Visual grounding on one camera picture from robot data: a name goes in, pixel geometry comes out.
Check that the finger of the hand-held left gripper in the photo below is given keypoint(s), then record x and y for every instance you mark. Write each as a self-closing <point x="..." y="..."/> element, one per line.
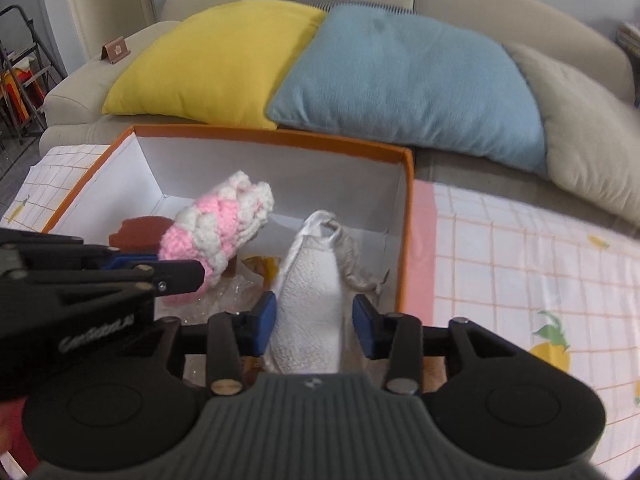
<point x="132" y="261"/>
<point x="180" y="277"/>

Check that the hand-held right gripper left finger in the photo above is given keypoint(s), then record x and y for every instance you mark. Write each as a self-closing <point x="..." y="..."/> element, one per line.
<point x="265" y="322"/>

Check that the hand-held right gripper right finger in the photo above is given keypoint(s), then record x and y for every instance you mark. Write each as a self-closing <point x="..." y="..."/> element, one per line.
<point x="362" y="325"/>

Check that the white fleece towel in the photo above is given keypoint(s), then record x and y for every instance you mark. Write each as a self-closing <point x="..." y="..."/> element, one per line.
<point x="310" y="300"/>

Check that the pink and white knitted item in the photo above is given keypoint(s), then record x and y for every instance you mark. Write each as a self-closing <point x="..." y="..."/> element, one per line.
<point x="220" y="225"/>

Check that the orange cardboard box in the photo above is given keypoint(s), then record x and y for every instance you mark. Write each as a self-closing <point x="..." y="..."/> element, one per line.
<point x="300" y="170"/>

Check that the dark red felt piece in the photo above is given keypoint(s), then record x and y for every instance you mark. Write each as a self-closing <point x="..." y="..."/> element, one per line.
<point x="145" y="232"/>

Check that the clear plastic wrap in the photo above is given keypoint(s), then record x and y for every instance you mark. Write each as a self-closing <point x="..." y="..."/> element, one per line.
<point x="225" y="295"/>

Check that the yellow packet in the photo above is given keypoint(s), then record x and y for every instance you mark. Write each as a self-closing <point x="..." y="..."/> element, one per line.
<point x="262" y="266"/>

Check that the dark red fabric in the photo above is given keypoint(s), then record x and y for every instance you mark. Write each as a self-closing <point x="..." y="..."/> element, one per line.
<point x="12" y="435"/>

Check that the lemon print checked tablecloth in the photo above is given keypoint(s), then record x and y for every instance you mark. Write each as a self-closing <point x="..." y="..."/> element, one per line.
<point x="500" y="270"/>

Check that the red and yellow boxes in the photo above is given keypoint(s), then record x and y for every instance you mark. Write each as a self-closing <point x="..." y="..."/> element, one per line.
<point x="20" y="87"/>

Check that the brown phone stand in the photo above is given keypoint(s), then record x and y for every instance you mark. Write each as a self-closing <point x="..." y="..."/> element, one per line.
<point x="117" y="51"/>

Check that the yellow pillow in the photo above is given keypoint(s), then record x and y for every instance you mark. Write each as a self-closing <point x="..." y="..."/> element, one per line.
<point x="215" y="60"/>

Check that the black metal folding rack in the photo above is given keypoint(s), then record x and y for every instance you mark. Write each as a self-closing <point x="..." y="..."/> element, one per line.
<point x="20" y="50"/>

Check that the blue pillow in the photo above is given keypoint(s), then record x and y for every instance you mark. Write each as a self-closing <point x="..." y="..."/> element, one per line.
<point x="400" y="85"/>

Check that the beige pillow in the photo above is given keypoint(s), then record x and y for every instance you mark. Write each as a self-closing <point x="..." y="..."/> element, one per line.
<point x="590" y="135"/>

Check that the pile of books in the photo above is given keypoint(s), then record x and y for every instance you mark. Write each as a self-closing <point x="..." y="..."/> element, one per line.
<point x="630" y="40"/>

